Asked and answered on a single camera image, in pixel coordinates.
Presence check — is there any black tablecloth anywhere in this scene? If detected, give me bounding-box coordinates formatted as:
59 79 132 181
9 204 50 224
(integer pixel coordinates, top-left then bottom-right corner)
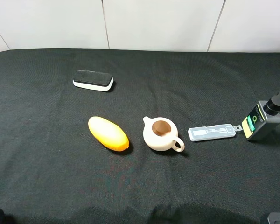
0 49 280 224

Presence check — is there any cream ceramic teapot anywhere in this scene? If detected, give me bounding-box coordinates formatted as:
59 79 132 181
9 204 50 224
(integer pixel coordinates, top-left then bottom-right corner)
143 116 185 153

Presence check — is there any grey right robot base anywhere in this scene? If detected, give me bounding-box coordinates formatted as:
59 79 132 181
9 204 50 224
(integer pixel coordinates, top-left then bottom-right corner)
260 212 280 224

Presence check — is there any black and white board eraser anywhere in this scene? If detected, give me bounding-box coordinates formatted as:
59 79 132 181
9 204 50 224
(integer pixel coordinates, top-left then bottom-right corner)
73 70 114 91

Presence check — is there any grey bottle with black cap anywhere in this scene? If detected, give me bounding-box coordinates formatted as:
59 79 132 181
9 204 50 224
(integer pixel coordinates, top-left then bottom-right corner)
241 92 280 141

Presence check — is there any yellow orange mango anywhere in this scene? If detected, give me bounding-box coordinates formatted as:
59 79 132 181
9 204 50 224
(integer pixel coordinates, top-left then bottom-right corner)
88 116 129 152

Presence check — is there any grey flat plastic case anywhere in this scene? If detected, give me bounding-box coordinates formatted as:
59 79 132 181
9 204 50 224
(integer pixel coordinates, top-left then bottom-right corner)
188 124 243 142

